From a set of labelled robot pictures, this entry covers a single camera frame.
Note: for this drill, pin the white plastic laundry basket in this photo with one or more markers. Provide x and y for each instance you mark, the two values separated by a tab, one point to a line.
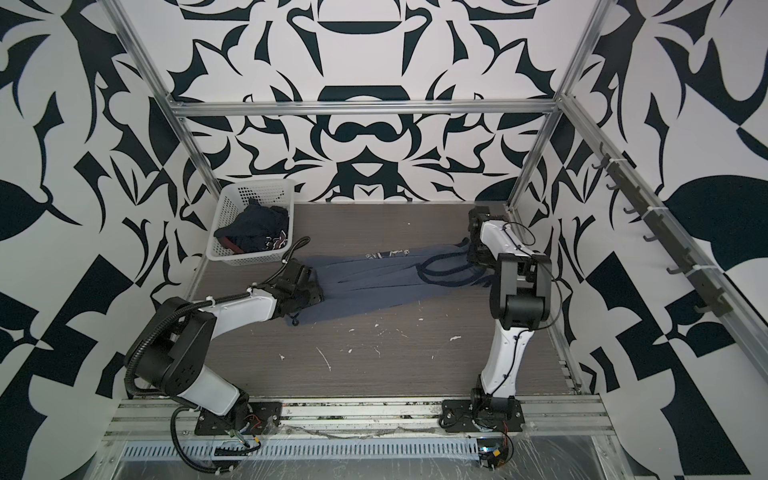
233	201

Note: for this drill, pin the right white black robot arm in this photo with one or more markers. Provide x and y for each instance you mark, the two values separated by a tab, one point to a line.
519	302

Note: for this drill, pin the aluminium frame back crossbar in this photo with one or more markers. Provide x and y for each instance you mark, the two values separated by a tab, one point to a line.
370	107

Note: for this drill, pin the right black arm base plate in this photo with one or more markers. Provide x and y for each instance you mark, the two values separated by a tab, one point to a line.
494	415

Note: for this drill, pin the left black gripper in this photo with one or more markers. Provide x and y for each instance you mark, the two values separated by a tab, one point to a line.
317	293

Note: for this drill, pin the green circuit board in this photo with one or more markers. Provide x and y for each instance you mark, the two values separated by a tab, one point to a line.
493	453

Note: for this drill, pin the aluminium front rail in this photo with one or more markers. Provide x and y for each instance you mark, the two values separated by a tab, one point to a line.
368	417

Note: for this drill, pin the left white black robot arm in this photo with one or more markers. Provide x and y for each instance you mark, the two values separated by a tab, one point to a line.
169	356

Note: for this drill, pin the grey wall hook rack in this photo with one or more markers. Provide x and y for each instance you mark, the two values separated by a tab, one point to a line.
666	230

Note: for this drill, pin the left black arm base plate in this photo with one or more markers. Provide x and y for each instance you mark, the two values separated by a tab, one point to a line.
252	417

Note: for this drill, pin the white slotted cable duct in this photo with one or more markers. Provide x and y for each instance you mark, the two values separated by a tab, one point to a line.
340	449

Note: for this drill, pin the maroon tank top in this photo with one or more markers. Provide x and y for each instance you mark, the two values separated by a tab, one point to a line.
226	243

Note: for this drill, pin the dark navy tank top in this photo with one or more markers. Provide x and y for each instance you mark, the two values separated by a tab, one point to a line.
258	228

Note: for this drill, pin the blue-grey tank top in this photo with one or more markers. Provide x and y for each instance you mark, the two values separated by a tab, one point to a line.
356	285

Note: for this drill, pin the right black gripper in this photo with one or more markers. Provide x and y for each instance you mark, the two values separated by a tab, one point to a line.
472	258

